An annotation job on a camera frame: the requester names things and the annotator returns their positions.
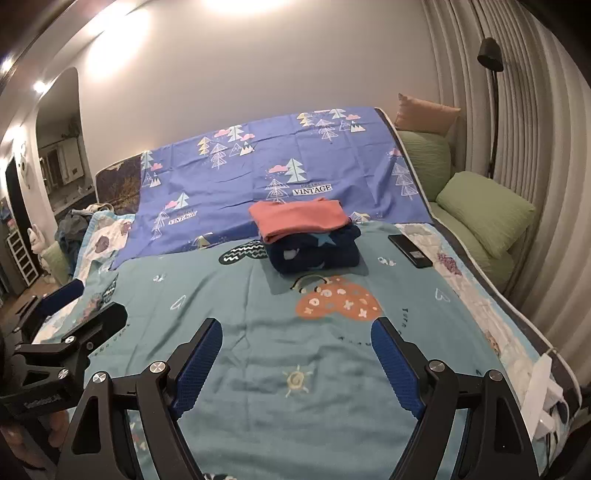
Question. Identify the green pillow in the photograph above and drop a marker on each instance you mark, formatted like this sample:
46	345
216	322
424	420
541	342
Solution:
431	157
494	214

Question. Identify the black floor lamp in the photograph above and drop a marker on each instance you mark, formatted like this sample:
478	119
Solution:
490	57

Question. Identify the black phone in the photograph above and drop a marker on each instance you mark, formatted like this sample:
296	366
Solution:
411	251

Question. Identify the purple tree-print sheet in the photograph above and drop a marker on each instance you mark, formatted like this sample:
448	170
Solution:
197	192

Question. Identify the teal cartoon blanket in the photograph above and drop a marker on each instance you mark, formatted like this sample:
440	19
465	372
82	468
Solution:
297	391

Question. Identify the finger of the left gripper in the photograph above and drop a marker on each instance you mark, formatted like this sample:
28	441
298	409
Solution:
60	298

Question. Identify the peach pillow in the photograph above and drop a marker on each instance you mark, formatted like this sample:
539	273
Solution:
419	115

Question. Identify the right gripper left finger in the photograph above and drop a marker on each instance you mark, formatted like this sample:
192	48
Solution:
99	442

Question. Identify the pile of grey clothes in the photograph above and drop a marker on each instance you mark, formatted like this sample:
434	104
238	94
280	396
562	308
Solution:
70	233

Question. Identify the beige curtain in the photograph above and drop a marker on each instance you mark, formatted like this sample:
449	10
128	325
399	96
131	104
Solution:
543	153

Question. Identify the green pillow near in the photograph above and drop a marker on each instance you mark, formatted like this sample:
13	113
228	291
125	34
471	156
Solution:
494	214

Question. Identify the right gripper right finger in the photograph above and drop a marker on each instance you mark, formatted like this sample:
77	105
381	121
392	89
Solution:
495	442

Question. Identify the navy star fleece garment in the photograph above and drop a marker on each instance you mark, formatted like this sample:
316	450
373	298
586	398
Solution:
302	252

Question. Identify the white shelf rack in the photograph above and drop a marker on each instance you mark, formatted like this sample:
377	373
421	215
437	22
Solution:
22	258

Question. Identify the green pillow far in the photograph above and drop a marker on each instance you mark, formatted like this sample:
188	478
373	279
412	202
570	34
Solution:
431	157

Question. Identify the left hand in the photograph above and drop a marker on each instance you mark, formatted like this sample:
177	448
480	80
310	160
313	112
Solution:
22	444

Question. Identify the pink knit shirt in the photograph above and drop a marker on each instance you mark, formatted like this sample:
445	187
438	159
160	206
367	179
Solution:
278	220

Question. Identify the white patterned quilt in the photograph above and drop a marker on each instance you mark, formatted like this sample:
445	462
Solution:
545	385

